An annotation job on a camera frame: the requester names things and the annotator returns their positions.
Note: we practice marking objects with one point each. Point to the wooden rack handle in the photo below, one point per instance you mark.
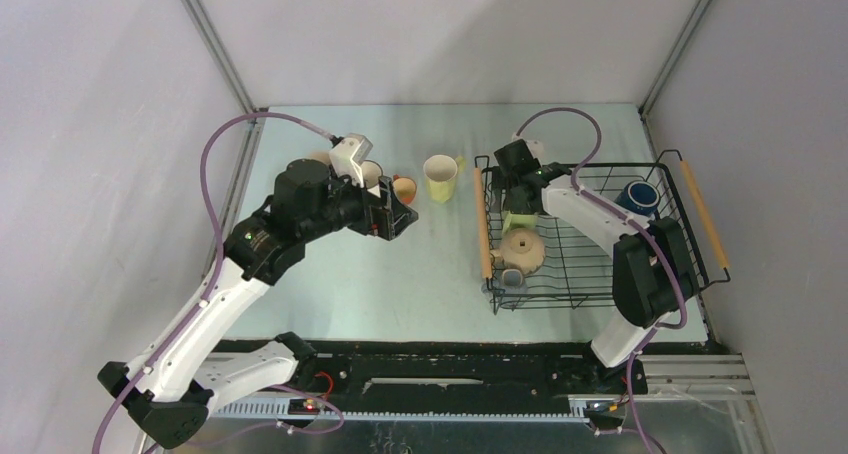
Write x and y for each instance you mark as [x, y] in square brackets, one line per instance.
[482, 225]
[705, 215]

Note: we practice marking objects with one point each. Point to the left wooden rack handle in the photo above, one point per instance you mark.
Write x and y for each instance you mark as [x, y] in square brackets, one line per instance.
[482, 225]

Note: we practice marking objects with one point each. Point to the light green mug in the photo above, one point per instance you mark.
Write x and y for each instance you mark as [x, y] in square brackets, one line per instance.
[512, 221]

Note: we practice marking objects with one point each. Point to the aluminium slotted rail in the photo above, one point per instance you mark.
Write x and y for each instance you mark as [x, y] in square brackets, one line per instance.
[285, 408]

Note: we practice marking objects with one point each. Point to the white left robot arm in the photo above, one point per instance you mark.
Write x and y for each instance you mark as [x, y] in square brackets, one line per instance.
[165, 390]

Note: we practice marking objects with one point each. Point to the white mug black handle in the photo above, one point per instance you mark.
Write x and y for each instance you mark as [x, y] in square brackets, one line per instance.
[371, 173]

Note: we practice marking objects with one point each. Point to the yellow green faceted mug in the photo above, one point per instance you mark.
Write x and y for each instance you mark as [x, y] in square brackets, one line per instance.
[441, 174]

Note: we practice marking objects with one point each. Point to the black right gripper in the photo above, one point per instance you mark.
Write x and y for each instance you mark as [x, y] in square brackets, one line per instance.
[510, 203]

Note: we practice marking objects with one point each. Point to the right wooden rack handle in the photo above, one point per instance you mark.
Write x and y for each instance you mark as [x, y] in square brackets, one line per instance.
[705, 215]

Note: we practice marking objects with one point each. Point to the beige round speckled mug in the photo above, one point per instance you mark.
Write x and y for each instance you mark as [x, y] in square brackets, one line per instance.
[521, 249]

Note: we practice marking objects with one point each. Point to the dark blue mug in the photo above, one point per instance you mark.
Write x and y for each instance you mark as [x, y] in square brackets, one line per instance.
[639, 197]

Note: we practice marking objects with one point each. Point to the black wire dish rack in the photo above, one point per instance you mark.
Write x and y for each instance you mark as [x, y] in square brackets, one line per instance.
[576, 272]

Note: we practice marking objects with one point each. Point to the small grey blue cup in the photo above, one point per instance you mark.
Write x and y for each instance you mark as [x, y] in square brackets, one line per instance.
[513, 281]

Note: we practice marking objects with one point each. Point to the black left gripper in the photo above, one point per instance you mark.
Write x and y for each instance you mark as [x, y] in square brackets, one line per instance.
[377, 220]

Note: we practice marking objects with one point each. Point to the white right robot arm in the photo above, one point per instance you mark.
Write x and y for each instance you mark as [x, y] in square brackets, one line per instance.
[653, 275]

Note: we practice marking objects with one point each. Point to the small red orange cup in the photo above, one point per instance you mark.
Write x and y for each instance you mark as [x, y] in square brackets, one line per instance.
[405, 189]

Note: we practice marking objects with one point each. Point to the floral patterned cream mug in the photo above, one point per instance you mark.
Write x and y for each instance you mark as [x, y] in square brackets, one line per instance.
[321, 156]

